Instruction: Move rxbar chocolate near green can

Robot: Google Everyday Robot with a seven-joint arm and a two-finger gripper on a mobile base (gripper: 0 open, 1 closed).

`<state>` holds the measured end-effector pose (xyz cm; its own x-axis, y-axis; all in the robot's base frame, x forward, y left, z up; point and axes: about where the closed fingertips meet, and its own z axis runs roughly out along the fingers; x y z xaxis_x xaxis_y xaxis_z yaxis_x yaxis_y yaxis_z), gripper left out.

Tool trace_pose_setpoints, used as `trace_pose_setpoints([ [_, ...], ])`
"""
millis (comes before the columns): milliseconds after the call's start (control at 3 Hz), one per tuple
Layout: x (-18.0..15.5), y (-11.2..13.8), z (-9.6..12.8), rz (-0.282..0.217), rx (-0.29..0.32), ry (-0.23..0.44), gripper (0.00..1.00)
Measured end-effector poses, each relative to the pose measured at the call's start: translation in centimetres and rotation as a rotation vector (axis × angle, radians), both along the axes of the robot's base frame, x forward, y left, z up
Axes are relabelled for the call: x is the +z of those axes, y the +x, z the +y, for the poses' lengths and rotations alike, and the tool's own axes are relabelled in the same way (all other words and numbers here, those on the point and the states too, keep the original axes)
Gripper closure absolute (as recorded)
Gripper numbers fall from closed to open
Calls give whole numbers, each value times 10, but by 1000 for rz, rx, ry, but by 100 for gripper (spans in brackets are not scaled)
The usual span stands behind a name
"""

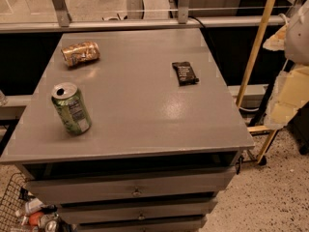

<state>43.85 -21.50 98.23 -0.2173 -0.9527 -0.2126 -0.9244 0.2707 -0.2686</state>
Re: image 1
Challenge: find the black rxbar chocolate wrapper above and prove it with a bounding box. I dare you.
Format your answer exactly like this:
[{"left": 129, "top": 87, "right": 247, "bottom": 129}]
[{"left": 172, "top": 62, "right": 199, "bottom": 86}]

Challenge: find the top drawer knob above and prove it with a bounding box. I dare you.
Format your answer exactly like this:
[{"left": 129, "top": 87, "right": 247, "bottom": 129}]
[{"left": 131, "top": 188, "right": 142, "bottom": 197}]

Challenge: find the green soda can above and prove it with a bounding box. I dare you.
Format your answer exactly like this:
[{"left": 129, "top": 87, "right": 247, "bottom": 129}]
[{"left": 51, "top": 82, "right": 92, "bottom": 135}]

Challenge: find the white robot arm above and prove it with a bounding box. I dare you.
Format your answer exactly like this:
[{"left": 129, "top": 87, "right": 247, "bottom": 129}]
[{"left": 263, "top": 0, "right": 309, "bottom": 130}]

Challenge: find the drawer knob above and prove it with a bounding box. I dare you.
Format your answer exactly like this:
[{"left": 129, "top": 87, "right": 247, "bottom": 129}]
[
  {"left": 138, "top": 214, "right": 146, "bottom": 220},
  {"left": 131, "top": 188, "right": 142, "bottom": 197}
]

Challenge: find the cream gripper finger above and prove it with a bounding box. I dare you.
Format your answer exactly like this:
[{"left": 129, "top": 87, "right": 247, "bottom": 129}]
[{"left": 263, "top": 23, "right": 309, "bottom": 130}]

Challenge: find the grey drawer cabinet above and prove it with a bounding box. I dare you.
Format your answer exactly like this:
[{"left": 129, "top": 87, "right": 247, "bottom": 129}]
[{"left": 1, "top": 29, "right": 254, "bottom": 232}]

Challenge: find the crushed gold can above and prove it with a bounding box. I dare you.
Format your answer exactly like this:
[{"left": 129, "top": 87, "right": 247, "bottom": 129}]
[{"left": 61, "top": 42, "right": 100, "bottom": 67}]

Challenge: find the yellow wooden easel frame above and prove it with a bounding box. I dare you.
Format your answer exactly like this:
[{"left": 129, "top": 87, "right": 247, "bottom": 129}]
[{"left": 236, "top": 0, "right": 276, "bottom": 164}]

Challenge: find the wire basket with items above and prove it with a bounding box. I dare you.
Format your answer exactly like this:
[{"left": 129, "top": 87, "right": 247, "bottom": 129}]
[{"left": 0, "top": 173, "right": 71, "bottom": 232}]

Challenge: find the metal railing frame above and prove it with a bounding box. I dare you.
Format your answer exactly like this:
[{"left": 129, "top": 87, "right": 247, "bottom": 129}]
[{"left": 0, "top": 0, "right": 309, "bottom": 35}]

